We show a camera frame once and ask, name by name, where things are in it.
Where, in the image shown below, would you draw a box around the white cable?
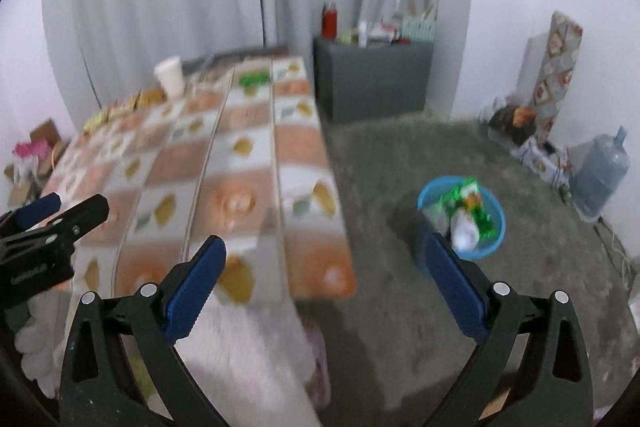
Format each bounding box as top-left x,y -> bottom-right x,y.
595,217 -> 636,293

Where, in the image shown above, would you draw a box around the patterned tall box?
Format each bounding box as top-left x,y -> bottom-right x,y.
532,11 -> 583,142

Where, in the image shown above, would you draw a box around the black orange box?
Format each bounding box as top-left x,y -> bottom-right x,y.
487,104 -> 536,142

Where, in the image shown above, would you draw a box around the cardboard box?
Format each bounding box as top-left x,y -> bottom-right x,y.
5,119 -> 71,205

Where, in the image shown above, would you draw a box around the blue plastic basin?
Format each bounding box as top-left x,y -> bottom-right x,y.
414,176 -> 506,278

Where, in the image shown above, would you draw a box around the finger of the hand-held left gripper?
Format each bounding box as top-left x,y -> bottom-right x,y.
47,195 -> 110,240
0,193 -> 62,235

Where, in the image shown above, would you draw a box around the white paper cup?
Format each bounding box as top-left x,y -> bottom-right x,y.
154,56 -> 185,100

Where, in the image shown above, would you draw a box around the grey cabinet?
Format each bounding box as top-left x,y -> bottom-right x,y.
313,34 -> 435,124

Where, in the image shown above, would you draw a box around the crumpled pink bag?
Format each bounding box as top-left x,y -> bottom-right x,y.
14,141 -> 48,162

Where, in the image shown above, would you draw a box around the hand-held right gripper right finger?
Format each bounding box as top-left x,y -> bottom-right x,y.
424,232 -> 596,427

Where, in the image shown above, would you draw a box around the empty blue water jug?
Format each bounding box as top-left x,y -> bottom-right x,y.
574,126 -> 632,219

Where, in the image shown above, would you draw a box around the green chip bag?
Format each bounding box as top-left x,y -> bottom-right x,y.
440,177 -> 493,240

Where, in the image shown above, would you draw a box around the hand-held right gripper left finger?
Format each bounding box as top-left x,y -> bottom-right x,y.
59,234 -> 228,427

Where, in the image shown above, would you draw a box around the red thermos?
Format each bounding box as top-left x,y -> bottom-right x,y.
322,2 -> 338,40

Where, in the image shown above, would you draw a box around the ginkgo patterned tablecloth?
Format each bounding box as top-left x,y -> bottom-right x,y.
37,54 -> 358,308

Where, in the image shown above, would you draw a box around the white printed box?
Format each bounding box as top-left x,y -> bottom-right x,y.
512,139 -> 571,185

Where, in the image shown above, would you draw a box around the mint green organizer box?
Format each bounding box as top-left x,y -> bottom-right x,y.
401,14 -> 437,42

